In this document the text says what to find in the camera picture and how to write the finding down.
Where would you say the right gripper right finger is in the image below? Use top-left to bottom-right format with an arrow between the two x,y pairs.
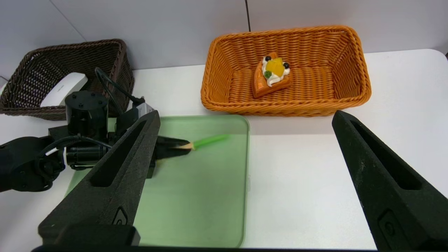
332,110 -> 448,251

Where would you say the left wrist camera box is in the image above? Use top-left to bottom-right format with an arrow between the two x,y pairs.
135,102 -> 156,119

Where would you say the pasta spoon with green handle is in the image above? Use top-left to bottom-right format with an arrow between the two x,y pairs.
175,134 -> 231,151

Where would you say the light green plastic tray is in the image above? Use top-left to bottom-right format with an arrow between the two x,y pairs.
65,115 -> 250,248

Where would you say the toy waffle slice with fruit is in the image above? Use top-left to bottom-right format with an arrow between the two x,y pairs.
252,52 -> 292,99

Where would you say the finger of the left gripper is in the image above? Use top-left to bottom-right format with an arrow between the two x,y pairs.
157,136 -> 191,148
156,148 -> 193,161

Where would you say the dark brown wicker basket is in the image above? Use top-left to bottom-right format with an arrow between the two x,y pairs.
0,39 -> 135,121

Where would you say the orange wicker basket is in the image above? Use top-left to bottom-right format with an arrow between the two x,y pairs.
201,25 -> 372,117

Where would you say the white plastic box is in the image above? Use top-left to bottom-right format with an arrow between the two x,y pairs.
40,72 -> 88,107

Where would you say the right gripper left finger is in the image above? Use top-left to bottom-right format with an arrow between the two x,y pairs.
38,110 -> 161,247

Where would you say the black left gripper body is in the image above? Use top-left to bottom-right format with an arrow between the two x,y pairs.
49,90 -> 140,166

